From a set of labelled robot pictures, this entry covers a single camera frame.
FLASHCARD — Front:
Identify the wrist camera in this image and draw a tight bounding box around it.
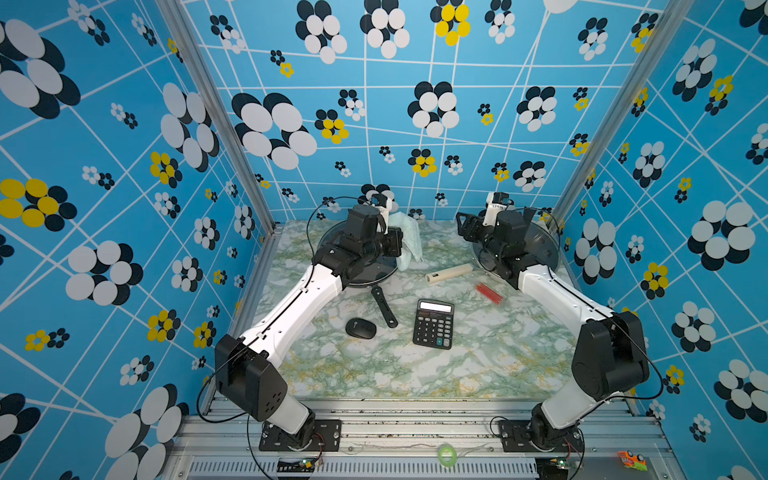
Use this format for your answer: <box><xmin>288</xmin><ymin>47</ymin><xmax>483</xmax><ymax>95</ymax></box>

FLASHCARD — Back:
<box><xmin>483</xmin><ymin>192</ymin><xmax>514</xmax><ymax>226</ymax></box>
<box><xmin>368</xmin><ymin>193</ymin><xmax>394</xmax><ymax>220</ymax></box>

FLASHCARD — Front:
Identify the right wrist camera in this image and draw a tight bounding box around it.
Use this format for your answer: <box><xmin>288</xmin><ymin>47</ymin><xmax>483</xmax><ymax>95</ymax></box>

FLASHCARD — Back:
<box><xmin>483</xmin><ymin>192</ymin><xmax>514</xmax><ymax>226</ymax></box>

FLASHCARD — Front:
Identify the brown pan with cream handle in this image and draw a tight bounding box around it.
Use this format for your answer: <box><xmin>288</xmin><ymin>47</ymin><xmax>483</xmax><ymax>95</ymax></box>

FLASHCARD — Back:
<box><xmin>425</xmin><ymin>221</ymin><xmax>562</xmax><ymax>286</ymax></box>

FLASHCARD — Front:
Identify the black frying pan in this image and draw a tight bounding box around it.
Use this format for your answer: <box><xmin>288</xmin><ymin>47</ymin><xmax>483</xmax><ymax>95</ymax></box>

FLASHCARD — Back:
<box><xmin>320</xmin><ymin>222</ymin><xmax>399</xmax><ymax>328</ymax></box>

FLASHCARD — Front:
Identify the glass pot lid black handle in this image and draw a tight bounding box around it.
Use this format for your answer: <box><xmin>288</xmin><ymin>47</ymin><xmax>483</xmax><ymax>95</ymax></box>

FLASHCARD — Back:
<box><xmin>472</xmin><ymin>207</ymin><xmax>560</xmax><ymax>289</ymax></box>

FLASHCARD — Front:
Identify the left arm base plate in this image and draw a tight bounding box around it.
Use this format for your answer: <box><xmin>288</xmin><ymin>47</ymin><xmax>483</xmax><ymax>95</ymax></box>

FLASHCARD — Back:
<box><xmin>258</xmin><ymin>418</ymin><xmax>343</xmax><ymax>453</ymax></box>

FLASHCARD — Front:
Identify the black computer mouse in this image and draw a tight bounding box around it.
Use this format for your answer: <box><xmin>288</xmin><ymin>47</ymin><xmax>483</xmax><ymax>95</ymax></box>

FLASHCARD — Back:
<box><xmin>345</xmin><ymin>317</ymin><xmax>377</xmax><ymax>340</ymax></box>

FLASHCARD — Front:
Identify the green circuit board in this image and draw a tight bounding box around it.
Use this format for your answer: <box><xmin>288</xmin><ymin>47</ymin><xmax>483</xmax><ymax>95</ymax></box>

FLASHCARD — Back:
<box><xmin>536</xmin><ymin>458</ymin><xmax>570</xmax><ymax>480</ymax></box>
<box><xmin>277</xmin><ymin>459</ymin><xmax>318</xmax><ymax>474</ymax></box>

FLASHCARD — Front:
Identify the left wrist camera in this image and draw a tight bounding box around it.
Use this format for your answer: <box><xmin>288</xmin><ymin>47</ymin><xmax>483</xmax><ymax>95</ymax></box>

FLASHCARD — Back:
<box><xmin>368</xmin><ymin>193</ymin><xmax>394</xmax><ymax>220</ymax></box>

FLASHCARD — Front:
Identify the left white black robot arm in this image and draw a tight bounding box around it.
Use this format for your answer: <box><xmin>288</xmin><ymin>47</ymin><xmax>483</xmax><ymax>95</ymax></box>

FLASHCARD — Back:
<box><xmin>213</xmin><ymin>195</ymin><xmax>403</xmax><ymax>448</ymax></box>

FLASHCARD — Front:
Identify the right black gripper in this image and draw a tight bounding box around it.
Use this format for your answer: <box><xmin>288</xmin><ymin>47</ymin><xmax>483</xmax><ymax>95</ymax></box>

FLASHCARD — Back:
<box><xmin>457</xmin><ymin>211</ymin><xmax>504</xmax><ymax>264</ymax></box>

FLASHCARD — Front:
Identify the right green circuit board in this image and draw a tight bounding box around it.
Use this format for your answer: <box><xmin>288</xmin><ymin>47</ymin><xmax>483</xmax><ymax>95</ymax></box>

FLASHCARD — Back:
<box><xmin>536</xmin><ymin>458</ymin><xmax>570</xmax><ymax>480</ymax></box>

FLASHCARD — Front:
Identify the light teal microfiber cloth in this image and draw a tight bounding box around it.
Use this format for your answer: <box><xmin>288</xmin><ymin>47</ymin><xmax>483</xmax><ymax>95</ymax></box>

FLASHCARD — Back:
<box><xmin>388</xmin><ymin>212</ymin><xmax>423</xmax><ymax>271</ymax></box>

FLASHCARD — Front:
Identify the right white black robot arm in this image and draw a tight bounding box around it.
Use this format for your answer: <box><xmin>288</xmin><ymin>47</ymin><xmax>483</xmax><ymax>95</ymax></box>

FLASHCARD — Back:
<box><xmin>456</xmin><ymin>205</ymin><xmax>651</xmax><ymax>450</ymax></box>

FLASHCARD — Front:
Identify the black desk calculator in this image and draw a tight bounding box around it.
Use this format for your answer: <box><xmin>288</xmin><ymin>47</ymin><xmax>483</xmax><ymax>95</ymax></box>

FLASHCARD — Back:
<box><xmin>412</xmin><ymin>299</ymin><xmax>455</xmax><ymax>350</ymax></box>

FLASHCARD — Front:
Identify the green tape roll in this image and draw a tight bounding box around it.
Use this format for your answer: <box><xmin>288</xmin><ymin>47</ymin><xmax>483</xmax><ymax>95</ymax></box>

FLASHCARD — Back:
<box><xmin>437</xmin><ymin>443</ymin><xmax>458</xmax><ymax>469</ymax></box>

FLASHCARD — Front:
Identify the left green circuit board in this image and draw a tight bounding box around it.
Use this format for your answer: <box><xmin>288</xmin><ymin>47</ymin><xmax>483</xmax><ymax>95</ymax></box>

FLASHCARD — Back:
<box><xmin>277</xmin><ymin>459</ymin><xmax>318</xmax><ymax>474</ymax></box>

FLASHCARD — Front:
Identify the aluminium frame rail base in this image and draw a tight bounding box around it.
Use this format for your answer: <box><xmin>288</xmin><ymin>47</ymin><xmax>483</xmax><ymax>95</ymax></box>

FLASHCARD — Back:
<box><xmin>161</xmin><ymin>395</ymin><xmax>684</xmax><ymax>479</ymax></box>

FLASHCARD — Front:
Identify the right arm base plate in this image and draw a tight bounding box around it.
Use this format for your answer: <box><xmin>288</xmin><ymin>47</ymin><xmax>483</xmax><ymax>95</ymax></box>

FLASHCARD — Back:
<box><xmin>497</xmin><ymin>418</ymin><xmax>585</xmax><ymax>455</ymax></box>

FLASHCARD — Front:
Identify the orange toy car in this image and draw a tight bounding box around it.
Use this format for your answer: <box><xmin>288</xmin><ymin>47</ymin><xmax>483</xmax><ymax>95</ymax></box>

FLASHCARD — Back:
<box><xmin>618</xmin><ymin>450</ymin><xmax>648</xmax><ymax>471</ymax></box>

